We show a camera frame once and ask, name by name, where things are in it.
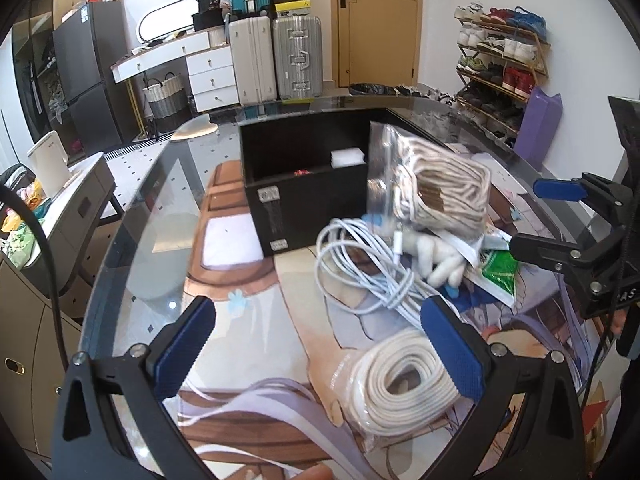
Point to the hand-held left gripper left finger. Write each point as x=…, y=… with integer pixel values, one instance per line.
x=184, y=347

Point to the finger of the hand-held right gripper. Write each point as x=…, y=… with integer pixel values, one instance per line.
x=542, y=251
x=557, y=189

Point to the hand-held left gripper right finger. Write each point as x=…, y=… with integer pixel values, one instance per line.
x=452, y=350

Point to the green packet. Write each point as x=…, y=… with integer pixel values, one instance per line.
x=497, y=272

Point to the black cardboard box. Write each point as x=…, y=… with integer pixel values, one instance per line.
x=300, y=210

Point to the person's right hand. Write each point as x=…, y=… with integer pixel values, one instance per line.
x=619, y=322

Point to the purple bag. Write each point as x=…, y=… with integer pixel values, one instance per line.
x=537, y=125

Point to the printed cartoon table mat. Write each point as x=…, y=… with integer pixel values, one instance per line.
x=280, y=320

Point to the rows of shoes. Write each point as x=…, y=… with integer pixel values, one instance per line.
x=492, y=67

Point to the wooden shoe rack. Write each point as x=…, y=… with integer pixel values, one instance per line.
x=542, y=47

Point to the grey side cabinet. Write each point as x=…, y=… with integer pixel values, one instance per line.
x=82, y=200

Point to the pile of colourful clothes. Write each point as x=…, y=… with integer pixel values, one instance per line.
x=17, y=230

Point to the black trash bag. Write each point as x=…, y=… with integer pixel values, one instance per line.
x=372, y=89

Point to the white foam block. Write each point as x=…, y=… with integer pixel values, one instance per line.
x=347, y=157

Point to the wooden door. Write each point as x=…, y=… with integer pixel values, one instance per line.
x=377, y=25

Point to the woven laundry basket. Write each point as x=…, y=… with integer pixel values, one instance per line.
x=164, y=97

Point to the white dressing desk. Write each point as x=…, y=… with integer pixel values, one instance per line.
x=212, y=77

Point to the silver suitcase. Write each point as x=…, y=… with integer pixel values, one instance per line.
x=297, y=57

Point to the black refrigerator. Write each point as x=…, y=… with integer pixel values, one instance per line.
x=92, y=70

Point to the beige suitcase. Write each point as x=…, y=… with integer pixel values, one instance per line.
x=252, y=60

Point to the dark glass cabinet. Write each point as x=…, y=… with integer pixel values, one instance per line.
x=35, y=80

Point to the oval mirror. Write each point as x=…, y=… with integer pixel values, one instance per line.
x=165, y=17

